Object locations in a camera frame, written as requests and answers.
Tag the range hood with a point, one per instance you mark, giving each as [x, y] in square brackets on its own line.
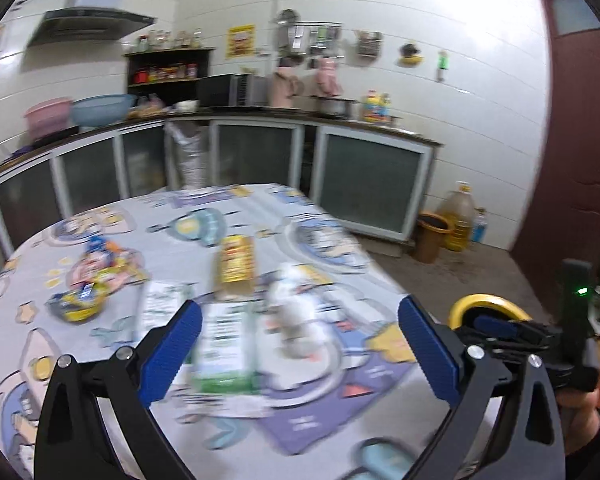
[88, 20]

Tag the person's right hand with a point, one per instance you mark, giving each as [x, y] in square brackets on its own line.
[584, 421]

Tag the small blue bottle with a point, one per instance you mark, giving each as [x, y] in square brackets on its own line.
[479, 226]

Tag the green white milk carton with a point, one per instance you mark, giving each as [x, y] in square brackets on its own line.
[159, 301]
[225, 354]

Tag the yellow red cardboard box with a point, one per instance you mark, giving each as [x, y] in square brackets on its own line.
[235, 269]

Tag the steel cooking pot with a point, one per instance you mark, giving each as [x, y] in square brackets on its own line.
[335, 108]

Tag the yellow wall hook holder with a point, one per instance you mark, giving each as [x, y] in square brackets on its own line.
[410, 55]

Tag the yellow blue snack bag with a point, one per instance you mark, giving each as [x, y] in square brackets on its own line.
[80, 304]

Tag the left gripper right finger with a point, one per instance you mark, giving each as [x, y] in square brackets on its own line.
[526, 440]

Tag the yellow wall poster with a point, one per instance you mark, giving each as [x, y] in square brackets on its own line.
[240, 41]

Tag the yellow cooking oil jug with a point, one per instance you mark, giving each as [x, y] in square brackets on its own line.
[459, 209]

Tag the pink thermos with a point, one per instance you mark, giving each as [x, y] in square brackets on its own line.
[285, 85]
[327, 84]

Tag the green white wall bottle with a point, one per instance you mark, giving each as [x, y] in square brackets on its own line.
[442, 65]

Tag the dark red door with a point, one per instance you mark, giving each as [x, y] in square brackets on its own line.
[563, 217]

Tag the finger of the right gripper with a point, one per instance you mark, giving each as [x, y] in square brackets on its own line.
[496, 328]

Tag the white crumpled paper towel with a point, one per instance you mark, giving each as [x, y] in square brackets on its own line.
[303, 330]

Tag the pink plastic basin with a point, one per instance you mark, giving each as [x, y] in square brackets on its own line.
[48, 117]

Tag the black microwave oven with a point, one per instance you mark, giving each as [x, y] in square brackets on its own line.
[232, 90]

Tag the blue plastic basket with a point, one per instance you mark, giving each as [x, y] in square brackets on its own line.
[101, 111]

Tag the right pink thermos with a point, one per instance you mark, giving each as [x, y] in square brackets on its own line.
[327, 84]

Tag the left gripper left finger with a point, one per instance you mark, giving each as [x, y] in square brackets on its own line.
[72, 441]

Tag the right green white milk carton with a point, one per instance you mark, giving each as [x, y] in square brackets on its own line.
[225, 354]

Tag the blue orange cartoon snack bag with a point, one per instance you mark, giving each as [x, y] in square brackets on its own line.
[107, 263]

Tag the left green white milk carton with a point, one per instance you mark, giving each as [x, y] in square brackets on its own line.
[159, 301]

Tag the yellow rimmed black trash bin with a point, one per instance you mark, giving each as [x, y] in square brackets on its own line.
[470, 307]

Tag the white glass-door counter cabinet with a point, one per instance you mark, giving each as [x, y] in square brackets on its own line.
[372, 179]

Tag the white woven sack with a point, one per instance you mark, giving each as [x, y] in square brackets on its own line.
[187, 145]

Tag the left pink thermos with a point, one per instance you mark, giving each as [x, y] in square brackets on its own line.
[285, 85]

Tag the yellow detergent bottles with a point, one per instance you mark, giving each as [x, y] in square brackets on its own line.
[376, 108]

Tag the dark wooden spice shelf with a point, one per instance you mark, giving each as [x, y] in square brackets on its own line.
[171, 75]

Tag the cartoon printed tablecloth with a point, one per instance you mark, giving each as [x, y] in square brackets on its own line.
[301, 371]

